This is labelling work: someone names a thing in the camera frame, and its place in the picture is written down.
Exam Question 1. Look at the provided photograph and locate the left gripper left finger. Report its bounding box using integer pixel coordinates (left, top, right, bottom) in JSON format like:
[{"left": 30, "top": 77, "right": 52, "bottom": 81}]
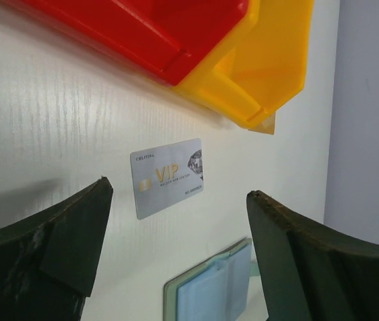
[{"left": 0, "top": 178, "right": 113, "bottom": 320}]

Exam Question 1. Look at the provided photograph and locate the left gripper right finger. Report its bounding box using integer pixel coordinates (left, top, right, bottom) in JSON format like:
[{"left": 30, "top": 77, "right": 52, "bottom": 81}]
[{"left": 246, "top": 191, "right": 379, "bottom": 320}]

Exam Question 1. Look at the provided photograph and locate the sage green card holder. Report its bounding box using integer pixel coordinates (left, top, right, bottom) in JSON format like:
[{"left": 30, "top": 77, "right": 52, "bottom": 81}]
[{"left": 163, "top": 237, "right": 260, "bottom": 321}]

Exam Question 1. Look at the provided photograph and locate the silver VIP card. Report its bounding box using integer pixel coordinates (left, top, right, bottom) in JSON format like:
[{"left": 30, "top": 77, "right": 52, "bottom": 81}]
[{"left": 130, "top": 138, "right": 204, "bottom": 220}]

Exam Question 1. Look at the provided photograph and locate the yellow plastic bin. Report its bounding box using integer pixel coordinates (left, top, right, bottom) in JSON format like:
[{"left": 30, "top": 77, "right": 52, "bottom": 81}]
[{"left": 173, "top": 0, "right": 314, "bottom": 134}]

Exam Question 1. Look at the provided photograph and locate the red plastic bin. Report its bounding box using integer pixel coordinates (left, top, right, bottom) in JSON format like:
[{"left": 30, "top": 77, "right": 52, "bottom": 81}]
[{"left": 8, "top": 0, "right": 252, "bottom": 86}]

